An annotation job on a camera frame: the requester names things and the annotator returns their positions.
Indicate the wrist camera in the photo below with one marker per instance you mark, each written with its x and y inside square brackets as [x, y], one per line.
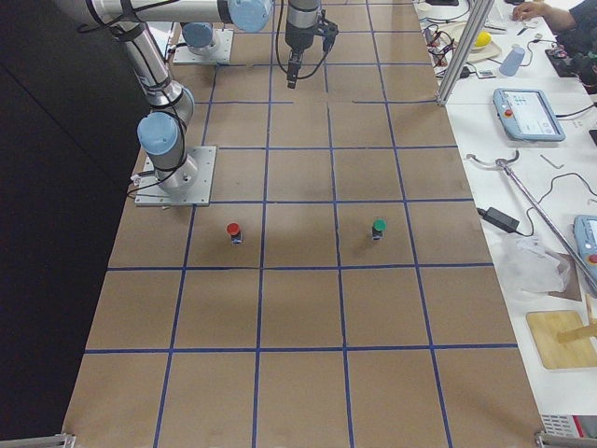
[328, 30]

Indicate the beige tray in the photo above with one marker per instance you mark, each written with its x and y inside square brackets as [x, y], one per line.
[484, 48]

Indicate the red push button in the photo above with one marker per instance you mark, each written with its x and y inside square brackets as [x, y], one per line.
[234, 230]

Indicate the blue plastic cup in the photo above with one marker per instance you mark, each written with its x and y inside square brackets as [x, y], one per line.
[512, 62]

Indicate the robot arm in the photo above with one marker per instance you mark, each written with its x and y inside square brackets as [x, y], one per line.
[252, 16]
[162, 134]

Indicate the black power adapter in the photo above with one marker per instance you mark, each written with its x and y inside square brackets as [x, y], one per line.
[500, 220]

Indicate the green push button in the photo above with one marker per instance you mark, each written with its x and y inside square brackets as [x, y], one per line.
[378, 229]

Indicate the blue teach pendant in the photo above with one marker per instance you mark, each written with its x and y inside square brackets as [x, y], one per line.
[585, 236]
[526, 115]

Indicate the metal reacher rod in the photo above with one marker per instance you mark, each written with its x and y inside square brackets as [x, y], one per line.
[506, 166]

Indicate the person hand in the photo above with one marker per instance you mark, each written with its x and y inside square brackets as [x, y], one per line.
[531, 9]

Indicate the yellow lemon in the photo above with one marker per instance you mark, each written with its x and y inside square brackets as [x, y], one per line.
[483, 40]

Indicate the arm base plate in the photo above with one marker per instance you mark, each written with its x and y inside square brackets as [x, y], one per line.
[199, 43]
[190, 184]

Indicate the aluminium frame post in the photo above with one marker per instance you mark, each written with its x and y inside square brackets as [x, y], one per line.
[479, 12]

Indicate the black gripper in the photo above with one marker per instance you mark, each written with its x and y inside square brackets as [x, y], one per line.
[297, 39]

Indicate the wooden board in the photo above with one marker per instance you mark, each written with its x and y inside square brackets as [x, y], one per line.
[562, 339]

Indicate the clear plastic bag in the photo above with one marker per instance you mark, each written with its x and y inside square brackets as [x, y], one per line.
[525, 267]

